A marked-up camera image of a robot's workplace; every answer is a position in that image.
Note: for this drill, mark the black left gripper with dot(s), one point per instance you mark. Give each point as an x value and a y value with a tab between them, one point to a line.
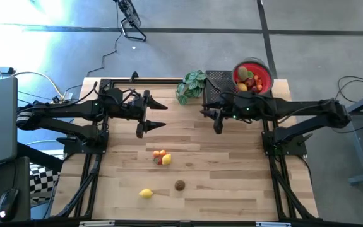
137	110

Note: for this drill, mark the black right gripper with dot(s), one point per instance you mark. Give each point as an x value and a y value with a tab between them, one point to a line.
236	110

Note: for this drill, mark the dark red toy apple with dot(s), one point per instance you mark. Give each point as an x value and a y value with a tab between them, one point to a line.
253	89

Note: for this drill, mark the dark red round fruit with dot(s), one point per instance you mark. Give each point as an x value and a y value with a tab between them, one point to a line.
249	82

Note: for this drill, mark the small red strawberry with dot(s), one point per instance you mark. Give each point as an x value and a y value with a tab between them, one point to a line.
158	160

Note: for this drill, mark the small orange-red toy pear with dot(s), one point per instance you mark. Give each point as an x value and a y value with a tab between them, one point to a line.
259	87

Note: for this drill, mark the green-faced kiwi half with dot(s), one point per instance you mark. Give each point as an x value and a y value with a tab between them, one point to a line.
250	74

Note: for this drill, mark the red collapsible bowl grey rim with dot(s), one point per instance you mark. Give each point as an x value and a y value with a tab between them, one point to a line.
264	71

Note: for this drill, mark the brown kiwi half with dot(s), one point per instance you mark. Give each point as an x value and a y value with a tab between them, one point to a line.
179	185

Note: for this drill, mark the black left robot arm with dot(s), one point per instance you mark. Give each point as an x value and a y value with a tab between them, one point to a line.
67	110

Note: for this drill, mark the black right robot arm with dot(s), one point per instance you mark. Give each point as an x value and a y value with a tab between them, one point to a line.
295	108

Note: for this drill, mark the black perforated metal stand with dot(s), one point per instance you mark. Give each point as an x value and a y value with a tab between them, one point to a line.
219	80

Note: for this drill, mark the striped-leaf plant in white pot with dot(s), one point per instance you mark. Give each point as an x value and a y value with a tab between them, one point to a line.
191	85

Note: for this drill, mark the black floor fan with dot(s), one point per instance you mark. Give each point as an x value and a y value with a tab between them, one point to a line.
130	14

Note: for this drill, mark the black white checkerboard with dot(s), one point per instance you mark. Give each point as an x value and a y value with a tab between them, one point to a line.
42	181

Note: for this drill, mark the dark desk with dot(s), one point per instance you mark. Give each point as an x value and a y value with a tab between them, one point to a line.
23	170

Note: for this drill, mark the black computer mouse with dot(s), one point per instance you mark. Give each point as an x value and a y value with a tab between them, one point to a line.
8	201

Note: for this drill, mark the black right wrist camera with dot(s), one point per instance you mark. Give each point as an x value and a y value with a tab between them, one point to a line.
228	96

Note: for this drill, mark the white bracket plate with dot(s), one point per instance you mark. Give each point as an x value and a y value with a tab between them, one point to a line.
268	224
96	223

